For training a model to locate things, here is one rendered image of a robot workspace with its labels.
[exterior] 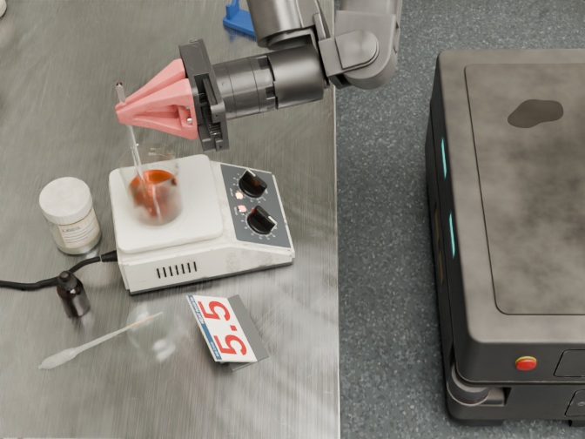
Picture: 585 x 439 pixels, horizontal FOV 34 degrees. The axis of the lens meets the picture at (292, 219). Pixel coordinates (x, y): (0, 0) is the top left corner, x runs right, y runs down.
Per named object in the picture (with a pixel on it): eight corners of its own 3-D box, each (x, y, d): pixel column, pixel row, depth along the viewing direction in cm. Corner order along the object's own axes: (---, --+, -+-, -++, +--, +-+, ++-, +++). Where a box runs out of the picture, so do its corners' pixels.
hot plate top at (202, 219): (209, 157, 112) (208, 151, 112) (225, 236, 105) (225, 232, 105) (109, 174, 111) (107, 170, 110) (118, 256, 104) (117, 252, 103)
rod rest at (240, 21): (292, 32, 137) (292, 13, 134) (280, 47, 135) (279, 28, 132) (233, 10, 140) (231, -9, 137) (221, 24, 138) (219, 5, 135)
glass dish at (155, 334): (153, 362, 105) (151, 353, 103) (118, 336, 107) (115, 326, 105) (186, 328, 107) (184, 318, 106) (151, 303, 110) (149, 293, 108)
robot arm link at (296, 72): (337, 90, 92) (328, 103, 98) (320, 23, 93) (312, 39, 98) (269, 104, 91) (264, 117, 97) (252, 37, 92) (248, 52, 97)
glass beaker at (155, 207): (121, 227, 106) (108, 179, 99) (142, 185, 109) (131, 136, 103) (180, 240, 104) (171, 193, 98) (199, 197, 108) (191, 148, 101)
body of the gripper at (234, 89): (205, 111, 88) (282, 94, 89) (184, 38, 94) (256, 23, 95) (211, 156, 93) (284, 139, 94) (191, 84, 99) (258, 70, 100)
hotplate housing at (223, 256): (273, 184, 120) (271, 142, 113) (295, 266, 112) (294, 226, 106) (99, 215, 117) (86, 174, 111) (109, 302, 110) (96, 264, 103)
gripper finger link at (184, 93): (115, 109, 88) (212, 88, 89) (103, 57, 92) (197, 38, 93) (126, 156, 93) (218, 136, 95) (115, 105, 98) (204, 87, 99)
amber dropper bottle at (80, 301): (87, 318, 109) (74, 285, 103) (61, 317, 109) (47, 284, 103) (91, 295, 110) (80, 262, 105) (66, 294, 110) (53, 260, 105)
